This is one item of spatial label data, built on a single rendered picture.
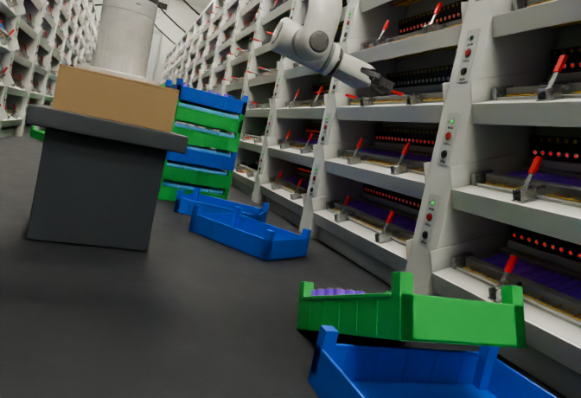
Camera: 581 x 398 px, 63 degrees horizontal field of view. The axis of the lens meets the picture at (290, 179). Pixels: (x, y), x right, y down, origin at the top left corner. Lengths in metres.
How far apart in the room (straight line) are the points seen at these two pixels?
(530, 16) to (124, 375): 0.95
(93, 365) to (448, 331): 0.43
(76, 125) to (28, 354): 0.53
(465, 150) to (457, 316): 0.55
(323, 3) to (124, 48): 0.46
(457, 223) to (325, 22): 0.54
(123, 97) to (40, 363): 0.62
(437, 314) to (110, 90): 0.80
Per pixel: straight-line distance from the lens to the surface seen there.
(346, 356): 0.70
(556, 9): 1.06
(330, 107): 1.76
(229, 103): 1.98
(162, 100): 1.11
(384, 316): 0.62
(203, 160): 1.96
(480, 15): 1.21
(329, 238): 1.67
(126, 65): 1.17
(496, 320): 0.69
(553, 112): 0.98
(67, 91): 1.10
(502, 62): 1.19
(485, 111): 1.10
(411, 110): 1.31
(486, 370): 0.83
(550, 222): 0.94
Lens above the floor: 0.30
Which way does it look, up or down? 4 degrees down
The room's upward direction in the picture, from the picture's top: 12 degrees clockwise
